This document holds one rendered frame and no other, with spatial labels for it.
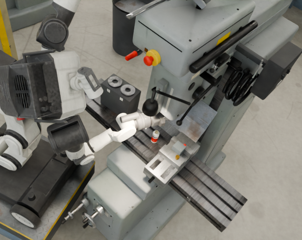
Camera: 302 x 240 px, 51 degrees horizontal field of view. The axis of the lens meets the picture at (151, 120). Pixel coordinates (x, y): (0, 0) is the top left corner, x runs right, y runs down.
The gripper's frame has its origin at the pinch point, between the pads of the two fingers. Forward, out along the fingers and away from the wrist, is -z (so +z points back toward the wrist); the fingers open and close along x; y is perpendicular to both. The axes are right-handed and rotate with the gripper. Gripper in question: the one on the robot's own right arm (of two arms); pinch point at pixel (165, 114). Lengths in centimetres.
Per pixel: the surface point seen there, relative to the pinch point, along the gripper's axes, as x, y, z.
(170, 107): -9.2, -18.7, 6.2
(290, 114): 28, 121, -207
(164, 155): -14.2, 18.9, 3.7
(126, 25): 168, 77, -59
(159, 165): -18.1, 22.4, 7.7
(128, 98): 24.3, 10.7, 9.7
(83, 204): -5, 70, 48
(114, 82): 39.4, 10.8, 12.7
